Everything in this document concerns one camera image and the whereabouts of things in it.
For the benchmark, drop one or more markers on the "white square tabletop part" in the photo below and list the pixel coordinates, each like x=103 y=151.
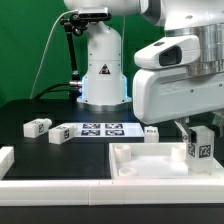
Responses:
x=154 y=161

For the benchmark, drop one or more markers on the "white U-shaped fence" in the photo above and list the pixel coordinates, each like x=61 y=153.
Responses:
x=107 y=192

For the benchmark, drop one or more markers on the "grey camera on mount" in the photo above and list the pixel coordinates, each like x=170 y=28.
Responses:
x=94 y=14

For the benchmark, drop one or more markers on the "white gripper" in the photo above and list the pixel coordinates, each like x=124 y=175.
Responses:
x=164 y=89

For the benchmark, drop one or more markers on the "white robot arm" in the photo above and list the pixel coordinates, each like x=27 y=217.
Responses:
x=202 y=18

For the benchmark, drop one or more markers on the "white sheet with tags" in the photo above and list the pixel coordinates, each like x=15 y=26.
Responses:
x=109 y=130

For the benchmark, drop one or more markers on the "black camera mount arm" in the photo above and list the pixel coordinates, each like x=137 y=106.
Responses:
x=72 y=28

